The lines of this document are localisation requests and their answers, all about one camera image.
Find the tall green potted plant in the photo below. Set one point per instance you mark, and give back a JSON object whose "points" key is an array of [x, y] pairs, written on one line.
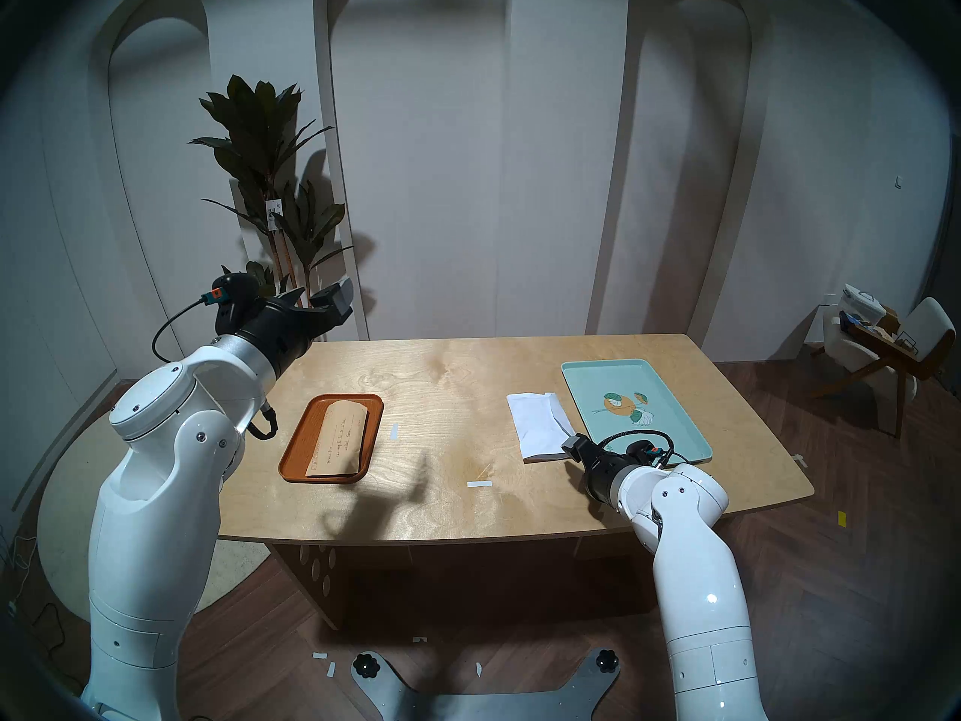
{"points": [[259, 134]]}

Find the light wooden table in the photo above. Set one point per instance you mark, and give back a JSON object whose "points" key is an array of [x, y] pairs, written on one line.
{"points": [[465, 381]]}

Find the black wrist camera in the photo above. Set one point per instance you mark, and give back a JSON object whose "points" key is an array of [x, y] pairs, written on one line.
{"points": [[236, 299], [646, 453]]}

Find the teal printed tray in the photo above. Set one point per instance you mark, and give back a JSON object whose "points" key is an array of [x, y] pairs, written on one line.
{"points": [[631, 385]]}

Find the white paper envelope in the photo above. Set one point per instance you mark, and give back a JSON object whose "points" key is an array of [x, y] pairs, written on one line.
{"points": [[540, 423]]}

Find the brown paper envelope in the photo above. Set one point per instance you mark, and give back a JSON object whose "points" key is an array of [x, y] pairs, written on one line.
{"points": [[338, 438]]}

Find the black base knob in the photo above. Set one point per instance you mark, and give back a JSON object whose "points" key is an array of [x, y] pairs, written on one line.
{"points": [[606, 660], [366, 665]]}

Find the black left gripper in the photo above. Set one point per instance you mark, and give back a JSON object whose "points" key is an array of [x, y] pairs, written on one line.
{"points": [[289, 333]]}

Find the orange wooden tray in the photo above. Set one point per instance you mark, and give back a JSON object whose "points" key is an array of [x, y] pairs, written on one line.
{"points": [[296, 457]]}

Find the white plant tag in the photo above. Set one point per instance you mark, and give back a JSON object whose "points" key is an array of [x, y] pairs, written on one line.
{"points": [[275, 215]]}

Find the white storage box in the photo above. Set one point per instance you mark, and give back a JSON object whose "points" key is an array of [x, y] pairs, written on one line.
{"points": [[863, 300]]}

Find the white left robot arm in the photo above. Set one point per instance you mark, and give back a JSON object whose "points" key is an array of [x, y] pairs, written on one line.
{"points": [[158, 502]]}

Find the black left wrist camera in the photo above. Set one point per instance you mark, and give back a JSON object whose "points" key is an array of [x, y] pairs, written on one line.
{"points": [[236, 299]]}

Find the cream wooden armchair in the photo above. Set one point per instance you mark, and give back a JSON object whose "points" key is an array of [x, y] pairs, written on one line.
{"points": [[927, 325]]}

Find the dark blue flat item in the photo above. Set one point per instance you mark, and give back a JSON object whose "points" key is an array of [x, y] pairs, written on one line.
{"points": [[852, 320]]}

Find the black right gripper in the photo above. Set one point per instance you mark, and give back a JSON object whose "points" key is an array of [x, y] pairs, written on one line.
{"points": [[604, 479]]}

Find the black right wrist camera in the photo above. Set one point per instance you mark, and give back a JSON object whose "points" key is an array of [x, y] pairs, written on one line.
{"points": [[646, 453]]}

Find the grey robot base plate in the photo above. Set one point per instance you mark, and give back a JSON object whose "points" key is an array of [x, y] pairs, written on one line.
{"points": [[450, 708]]}

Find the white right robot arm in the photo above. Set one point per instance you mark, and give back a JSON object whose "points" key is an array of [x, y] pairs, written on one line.
{"points": [[698, 577]]}

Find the round beige rug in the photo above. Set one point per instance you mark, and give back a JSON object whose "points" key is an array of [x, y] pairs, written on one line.
{"points": [[75, 502]]}

